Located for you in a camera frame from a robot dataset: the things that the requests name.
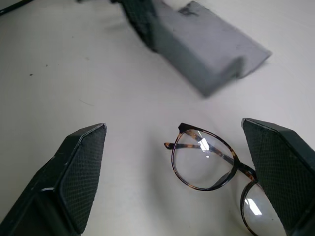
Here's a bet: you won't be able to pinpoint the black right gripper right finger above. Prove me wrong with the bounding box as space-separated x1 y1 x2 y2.
241 118 315 236

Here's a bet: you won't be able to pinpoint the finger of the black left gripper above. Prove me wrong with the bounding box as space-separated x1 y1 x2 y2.
112 0 164 53

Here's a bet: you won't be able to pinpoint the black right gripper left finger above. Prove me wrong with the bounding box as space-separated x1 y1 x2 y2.
0 122 108 236

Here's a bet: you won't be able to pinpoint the grey glasses case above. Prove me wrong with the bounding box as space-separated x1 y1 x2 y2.
147 0 273 98

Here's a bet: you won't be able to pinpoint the tortoiseshell eyeglasses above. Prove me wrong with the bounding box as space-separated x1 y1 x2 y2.
163 122 286 236

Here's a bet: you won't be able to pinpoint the black cable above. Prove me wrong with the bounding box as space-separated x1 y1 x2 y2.
0 0 34 16

